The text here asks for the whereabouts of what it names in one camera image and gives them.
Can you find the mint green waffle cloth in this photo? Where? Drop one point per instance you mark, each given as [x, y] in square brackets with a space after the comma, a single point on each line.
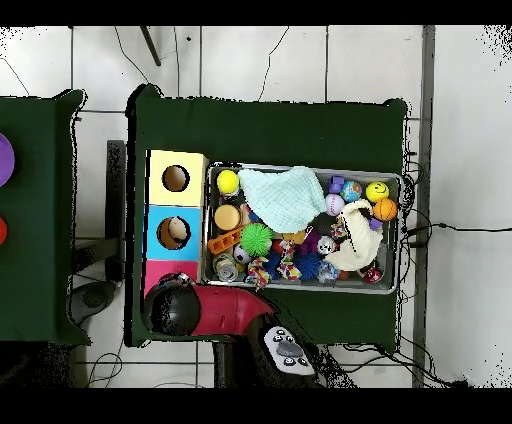
[280, 200]

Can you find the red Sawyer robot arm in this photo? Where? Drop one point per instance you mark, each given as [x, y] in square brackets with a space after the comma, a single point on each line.
[232, 312]

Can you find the clear mesh bin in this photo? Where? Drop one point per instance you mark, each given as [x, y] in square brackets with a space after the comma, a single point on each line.
[300, 286]

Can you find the wooden box with three holes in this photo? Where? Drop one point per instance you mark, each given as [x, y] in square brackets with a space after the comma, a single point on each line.
[154, 224]

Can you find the green spiky rubber ball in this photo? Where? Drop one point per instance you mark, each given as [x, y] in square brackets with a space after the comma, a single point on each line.
[256, 239]

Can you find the toy hamburger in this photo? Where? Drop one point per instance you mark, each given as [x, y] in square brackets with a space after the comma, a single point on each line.
[227, 217]

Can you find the yellow tennis ball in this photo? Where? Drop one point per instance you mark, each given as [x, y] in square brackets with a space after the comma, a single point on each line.
[228, 182]

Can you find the orange plastic toy block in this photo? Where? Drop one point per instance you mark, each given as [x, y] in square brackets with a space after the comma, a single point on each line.
[224, 241]

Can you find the crushed drink can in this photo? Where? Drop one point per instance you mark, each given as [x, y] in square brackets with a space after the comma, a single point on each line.
[226, 267]

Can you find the white baseball toy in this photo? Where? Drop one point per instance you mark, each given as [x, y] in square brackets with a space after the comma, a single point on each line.
[334, 204]

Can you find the dark green tablecloth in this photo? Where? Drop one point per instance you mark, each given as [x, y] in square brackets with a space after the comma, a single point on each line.
[36, 240]
[260, 132]

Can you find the cream waffle cloth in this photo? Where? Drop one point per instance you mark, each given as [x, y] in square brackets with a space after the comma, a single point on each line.
[356, 248]

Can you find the yellow smiley ball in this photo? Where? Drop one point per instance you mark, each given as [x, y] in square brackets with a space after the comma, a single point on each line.
[377, 192]

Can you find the orange basketball toy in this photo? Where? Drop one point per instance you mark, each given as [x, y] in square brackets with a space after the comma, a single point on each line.
[384, 209]

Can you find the black upright panel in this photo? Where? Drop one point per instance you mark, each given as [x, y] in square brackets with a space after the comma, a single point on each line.
[116, 200]

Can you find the grey rounded stand base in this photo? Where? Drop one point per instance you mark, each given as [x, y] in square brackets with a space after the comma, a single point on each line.
[94, 298]

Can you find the black rod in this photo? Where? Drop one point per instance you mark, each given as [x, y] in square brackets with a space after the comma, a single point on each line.
[150, 46]

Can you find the red disc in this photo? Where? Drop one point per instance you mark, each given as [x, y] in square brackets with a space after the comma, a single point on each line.
[2, 230]

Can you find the purple disc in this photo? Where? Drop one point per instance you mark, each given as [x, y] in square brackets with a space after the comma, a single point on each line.
[5, 160]

